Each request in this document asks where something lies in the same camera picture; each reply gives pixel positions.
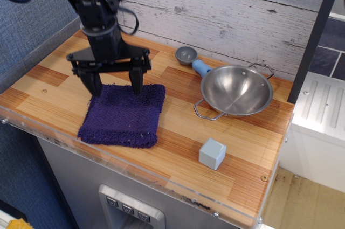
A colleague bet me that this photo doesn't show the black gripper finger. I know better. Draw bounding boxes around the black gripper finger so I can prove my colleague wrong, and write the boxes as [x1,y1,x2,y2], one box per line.
[129,67,143,95]
[78,71,102,97]

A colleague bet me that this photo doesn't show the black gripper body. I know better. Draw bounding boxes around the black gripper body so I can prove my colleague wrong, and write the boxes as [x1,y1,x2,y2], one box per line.
[67,29,151,77]

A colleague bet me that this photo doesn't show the purple towel napkin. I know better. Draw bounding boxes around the purple towel napkin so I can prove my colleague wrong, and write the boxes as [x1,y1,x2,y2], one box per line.
[77,84,166,148]

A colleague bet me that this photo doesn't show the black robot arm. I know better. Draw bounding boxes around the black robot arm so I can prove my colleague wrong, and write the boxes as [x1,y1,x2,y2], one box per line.
[67,0,151,96]

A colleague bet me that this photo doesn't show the grey blue measuring scoop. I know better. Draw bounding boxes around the grey blue measuring scoop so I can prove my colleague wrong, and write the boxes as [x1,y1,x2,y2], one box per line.
[175,46,212,78]

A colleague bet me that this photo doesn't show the light grey cube block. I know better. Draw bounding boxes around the light grey cube block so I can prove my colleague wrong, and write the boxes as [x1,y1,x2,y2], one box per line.
[198,138,227,170]

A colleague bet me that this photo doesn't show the clear acrylic table edge guard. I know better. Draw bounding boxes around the clear acrylic table edge guard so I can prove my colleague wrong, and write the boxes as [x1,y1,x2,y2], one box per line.
[1,107,263,228]

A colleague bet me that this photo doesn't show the silver dispenser panel with buttons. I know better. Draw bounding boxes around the silver dispenser panel with buttons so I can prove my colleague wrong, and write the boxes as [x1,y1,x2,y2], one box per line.
[99,184,165,228]

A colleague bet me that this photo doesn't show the yellow object at corner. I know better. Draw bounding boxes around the yellow object at corner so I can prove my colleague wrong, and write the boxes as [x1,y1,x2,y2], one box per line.
[6,219,33,229]

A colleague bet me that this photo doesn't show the white toy sink unit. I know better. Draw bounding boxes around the white toy sink unit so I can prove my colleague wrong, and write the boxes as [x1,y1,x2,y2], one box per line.
[280,72,344,192]

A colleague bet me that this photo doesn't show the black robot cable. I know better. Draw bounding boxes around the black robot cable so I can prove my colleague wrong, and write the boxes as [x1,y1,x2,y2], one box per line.
[0,0,140,36]

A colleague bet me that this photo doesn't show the stainless steel two-handled bowl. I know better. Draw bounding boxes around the stainless steel two-handled bowl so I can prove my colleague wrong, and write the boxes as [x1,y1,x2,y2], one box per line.
[192,60,274,121]

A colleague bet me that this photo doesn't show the dark grey right post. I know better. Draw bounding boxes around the dark grey right post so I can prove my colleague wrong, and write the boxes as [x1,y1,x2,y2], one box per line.
[287,0,335,103]

